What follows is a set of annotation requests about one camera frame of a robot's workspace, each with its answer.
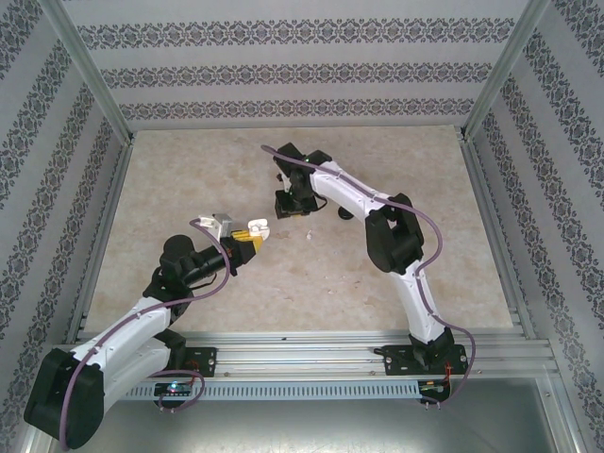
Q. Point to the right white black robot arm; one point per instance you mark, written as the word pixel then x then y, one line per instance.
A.
pixel 349 189

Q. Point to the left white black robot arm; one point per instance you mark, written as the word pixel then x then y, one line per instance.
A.
pixel 132 325

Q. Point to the left controller circuit board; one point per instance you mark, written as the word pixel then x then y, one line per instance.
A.
pixel 174 388

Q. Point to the controller circuit board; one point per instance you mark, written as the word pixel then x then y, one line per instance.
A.
pixel 431 388
pixel 174 388

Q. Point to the grey metal sheet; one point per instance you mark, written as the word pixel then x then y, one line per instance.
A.
pixel 302 424

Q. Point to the right controller circuit board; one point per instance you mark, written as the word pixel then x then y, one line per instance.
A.
pixel 431 388

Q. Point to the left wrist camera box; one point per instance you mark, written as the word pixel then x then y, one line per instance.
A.
pixel 222 222

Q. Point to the aluminium table side rail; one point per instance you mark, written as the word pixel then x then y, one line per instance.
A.
pixel 487 203
pixel 112 203

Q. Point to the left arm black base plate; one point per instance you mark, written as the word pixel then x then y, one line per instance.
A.
pixel 207 358

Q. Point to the aluminium mounting rail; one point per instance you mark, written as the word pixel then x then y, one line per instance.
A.
pixel 302 354

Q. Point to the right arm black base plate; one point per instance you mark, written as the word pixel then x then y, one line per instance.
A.
pixel 394 361

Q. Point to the aluminium frame post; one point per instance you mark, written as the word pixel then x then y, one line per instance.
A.
pixel 505 71
pixel 89 71

